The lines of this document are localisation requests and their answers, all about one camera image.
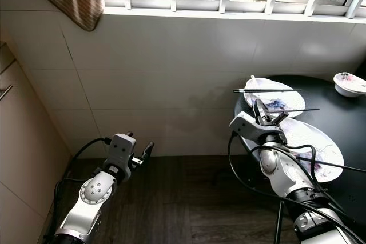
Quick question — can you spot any white plate with purple print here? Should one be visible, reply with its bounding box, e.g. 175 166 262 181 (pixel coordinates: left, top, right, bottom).
283 118 345 183

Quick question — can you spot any white ceramic spoon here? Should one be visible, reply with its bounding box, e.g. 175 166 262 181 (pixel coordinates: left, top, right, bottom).
249 75 266 97

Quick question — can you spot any black round table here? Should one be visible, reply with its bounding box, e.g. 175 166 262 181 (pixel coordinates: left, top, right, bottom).
233 74 366 210

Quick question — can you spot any white plate with blue print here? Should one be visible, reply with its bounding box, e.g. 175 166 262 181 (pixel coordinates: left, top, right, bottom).
245 77 307 118

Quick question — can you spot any silver cabinet bar handle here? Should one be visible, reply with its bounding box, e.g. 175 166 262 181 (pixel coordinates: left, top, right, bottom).
0 85 13 99

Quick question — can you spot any white patterned bowl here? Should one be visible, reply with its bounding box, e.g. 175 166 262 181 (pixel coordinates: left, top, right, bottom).
333 72 366 98

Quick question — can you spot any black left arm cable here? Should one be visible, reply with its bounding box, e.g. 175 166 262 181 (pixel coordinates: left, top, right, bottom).
49 137 110 242

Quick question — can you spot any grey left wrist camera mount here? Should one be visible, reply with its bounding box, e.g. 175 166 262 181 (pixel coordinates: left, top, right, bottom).
109 134 137 170

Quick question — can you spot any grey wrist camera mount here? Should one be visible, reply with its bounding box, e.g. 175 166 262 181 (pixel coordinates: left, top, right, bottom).
230 111 278 145
109 134 137 170

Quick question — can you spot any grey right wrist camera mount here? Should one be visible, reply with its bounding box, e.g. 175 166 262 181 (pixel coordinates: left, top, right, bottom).
230 111 278 145

